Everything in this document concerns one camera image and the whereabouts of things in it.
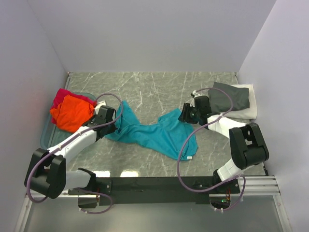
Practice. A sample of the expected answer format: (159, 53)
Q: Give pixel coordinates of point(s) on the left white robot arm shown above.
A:
(47, 175)

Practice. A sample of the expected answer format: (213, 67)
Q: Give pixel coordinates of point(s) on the folded white t-shirt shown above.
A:
(249, 113)

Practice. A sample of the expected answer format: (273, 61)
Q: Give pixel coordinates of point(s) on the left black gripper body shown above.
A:
(111, 128)

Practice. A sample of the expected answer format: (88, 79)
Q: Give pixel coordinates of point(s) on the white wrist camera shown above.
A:
(194, 94)
(99, 105)

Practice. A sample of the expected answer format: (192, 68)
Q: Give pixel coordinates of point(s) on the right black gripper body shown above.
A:
(190, 114)

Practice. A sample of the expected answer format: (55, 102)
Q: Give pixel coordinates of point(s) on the magenta t-shirt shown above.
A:
(62, 93)

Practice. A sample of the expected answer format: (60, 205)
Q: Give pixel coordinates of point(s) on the teal t-shirt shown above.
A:
(166, 136)

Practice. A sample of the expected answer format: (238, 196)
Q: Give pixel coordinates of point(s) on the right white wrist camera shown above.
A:
(194, 94)

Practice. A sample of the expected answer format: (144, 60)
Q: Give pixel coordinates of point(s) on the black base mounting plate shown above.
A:
(127, 190)

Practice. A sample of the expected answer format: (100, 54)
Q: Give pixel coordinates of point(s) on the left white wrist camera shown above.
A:
(99, 105)

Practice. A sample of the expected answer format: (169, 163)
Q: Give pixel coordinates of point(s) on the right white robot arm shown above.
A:
(247, 145)

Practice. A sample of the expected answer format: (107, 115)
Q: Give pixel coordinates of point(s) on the orange t-shirt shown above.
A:
(72, 113)

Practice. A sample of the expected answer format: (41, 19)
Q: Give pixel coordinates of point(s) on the folded dark grey t-shirt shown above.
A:
(221, 94)

